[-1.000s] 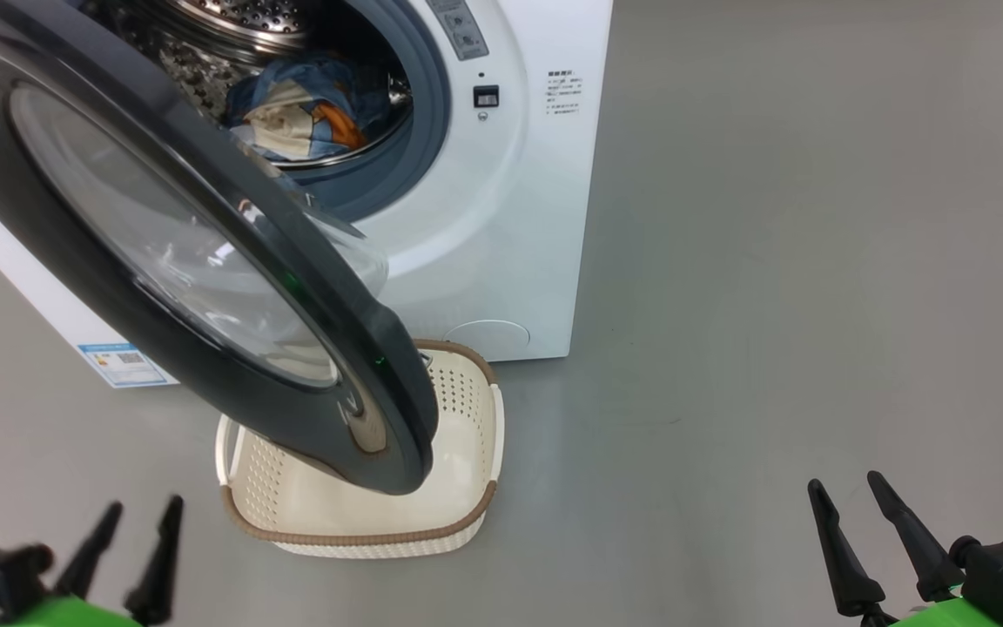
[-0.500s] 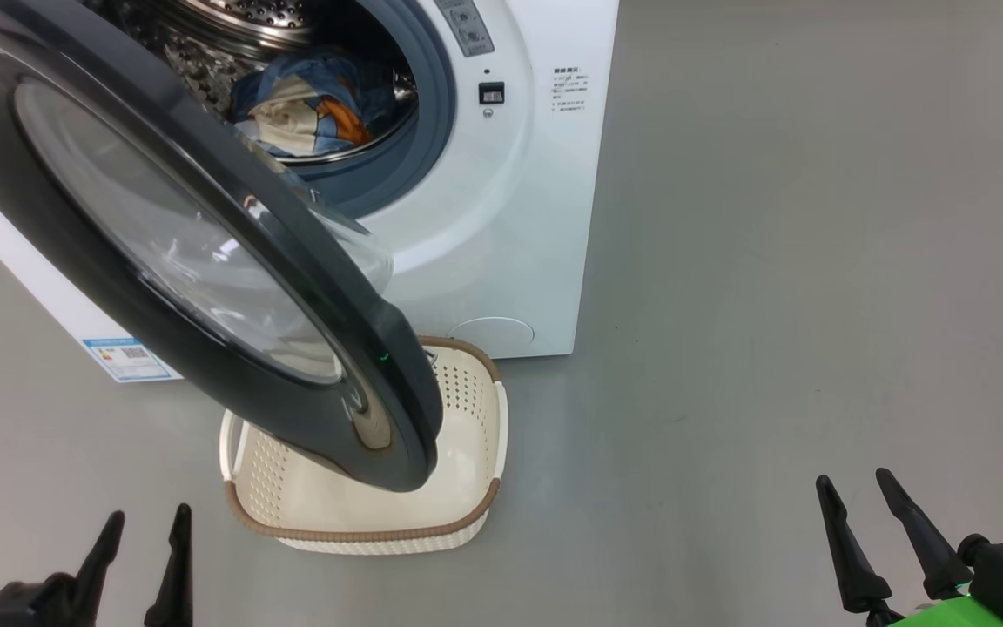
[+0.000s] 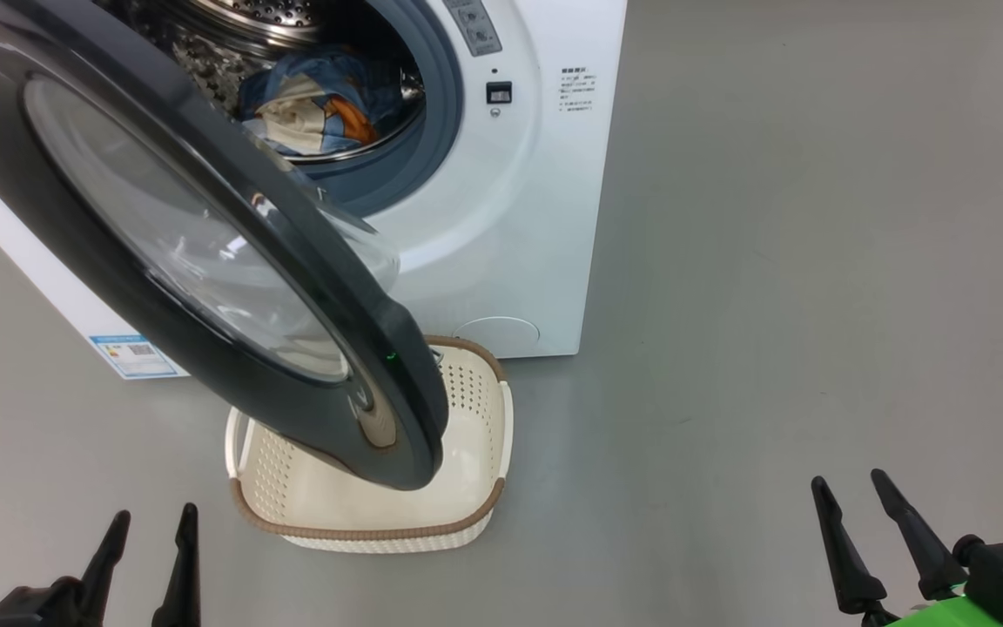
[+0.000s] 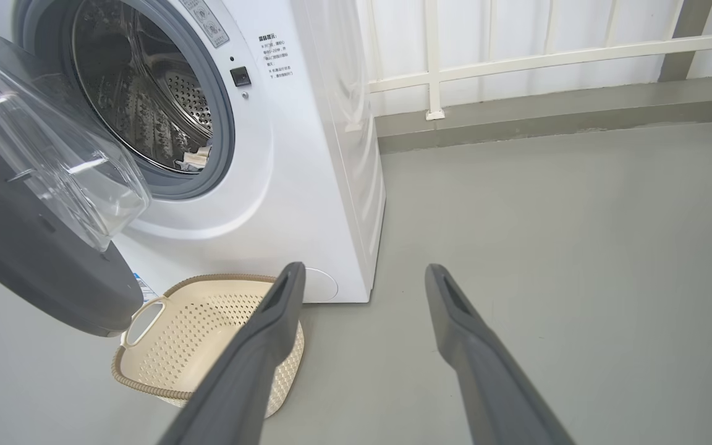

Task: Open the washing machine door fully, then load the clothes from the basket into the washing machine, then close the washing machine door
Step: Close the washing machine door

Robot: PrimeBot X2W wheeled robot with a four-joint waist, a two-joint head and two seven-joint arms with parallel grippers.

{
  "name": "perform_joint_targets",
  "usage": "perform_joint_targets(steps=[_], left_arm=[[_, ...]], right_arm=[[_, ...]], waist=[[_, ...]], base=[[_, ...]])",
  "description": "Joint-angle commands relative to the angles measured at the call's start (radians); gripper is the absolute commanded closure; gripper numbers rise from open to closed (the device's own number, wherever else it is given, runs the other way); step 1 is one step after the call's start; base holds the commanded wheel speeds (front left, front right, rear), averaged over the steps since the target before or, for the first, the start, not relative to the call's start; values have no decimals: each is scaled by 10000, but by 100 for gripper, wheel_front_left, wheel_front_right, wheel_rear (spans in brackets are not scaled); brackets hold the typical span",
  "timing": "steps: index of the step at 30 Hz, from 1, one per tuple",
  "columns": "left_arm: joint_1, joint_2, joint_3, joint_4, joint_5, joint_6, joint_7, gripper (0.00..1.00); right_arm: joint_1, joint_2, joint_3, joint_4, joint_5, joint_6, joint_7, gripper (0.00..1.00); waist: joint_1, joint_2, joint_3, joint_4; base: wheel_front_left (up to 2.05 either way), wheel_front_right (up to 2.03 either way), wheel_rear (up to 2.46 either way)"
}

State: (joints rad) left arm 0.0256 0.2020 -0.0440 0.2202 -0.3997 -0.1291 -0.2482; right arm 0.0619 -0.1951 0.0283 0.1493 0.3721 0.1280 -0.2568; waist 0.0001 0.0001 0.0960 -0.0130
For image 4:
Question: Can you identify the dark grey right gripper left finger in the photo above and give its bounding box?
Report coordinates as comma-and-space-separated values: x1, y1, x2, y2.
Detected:
158, 262, 306, 445

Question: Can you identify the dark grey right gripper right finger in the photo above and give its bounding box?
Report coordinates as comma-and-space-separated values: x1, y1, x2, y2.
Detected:
425, 265, 576, 445

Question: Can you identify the blue and cream bear garment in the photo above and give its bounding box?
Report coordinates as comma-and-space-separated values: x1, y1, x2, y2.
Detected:
177, 145, 211, 174

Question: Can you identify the dark round washing machine door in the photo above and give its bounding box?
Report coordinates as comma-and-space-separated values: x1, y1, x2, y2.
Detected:
0, 20, 151, 337

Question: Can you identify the cream perforated laundry basket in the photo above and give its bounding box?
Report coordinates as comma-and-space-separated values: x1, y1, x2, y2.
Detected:
112, 274, 305, 418

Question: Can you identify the white front-load washing machine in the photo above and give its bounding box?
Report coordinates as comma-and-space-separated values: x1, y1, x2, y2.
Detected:
0, 0, 386, 303

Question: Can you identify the round white filter cover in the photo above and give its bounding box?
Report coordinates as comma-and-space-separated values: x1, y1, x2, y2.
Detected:
303, 267, 339, 303

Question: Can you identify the blue energy label sticker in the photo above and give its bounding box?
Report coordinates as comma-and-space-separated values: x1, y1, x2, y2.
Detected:
132, 272, 158, 302

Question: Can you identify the perforated steel washer drum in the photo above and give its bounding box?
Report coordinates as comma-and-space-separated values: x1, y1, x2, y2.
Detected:
72, 0, 214, 175

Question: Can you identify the printed text instruction sticker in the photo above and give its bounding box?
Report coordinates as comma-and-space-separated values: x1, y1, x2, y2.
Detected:
258, 34, 295, 78

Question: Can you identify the white metal railing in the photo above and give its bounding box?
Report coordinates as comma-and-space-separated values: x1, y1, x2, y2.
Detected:
356, 0, 712, 121

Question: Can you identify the grey warning sticker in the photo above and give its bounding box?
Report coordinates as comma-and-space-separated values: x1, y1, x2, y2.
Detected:
180, 0, 231, 48

